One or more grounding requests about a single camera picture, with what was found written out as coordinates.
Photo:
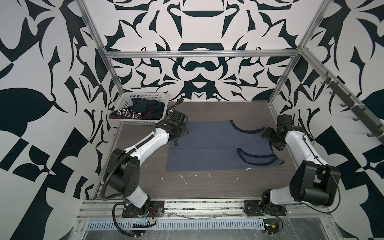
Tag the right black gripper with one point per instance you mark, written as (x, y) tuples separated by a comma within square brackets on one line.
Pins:
[(268, 132)]

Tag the small electronics board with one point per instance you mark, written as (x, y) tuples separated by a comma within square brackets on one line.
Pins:
[(272, 226)]

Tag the black wall hook rack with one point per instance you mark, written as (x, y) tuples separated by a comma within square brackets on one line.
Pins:
[(351, 102)]

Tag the black printed tank top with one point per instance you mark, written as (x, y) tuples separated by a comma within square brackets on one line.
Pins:
[(141, 109)]

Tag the white slotted cable duct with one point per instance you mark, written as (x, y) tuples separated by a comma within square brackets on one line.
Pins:
[(182, 224)]

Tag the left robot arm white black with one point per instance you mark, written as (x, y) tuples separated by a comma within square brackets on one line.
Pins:
[(122, 175)]

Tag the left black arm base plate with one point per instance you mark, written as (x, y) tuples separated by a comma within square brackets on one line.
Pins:
[(149, 209)]

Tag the aluminium frame crossbar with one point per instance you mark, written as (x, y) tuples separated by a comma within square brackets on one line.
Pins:
[(201, 54)]

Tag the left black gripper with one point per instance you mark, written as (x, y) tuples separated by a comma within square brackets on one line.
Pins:
[(185, 130)]

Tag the white plastic laundry basket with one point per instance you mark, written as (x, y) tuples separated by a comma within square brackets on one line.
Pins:
[(126, 100)]

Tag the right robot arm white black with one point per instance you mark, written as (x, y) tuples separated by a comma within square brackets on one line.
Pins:
[(315, 182)]

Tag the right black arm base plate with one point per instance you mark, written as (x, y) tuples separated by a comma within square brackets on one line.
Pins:
[(256, 208)]

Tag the blue grey tank top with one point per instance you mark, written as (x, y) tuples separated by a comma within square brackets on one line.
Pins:
[(221, 145)]

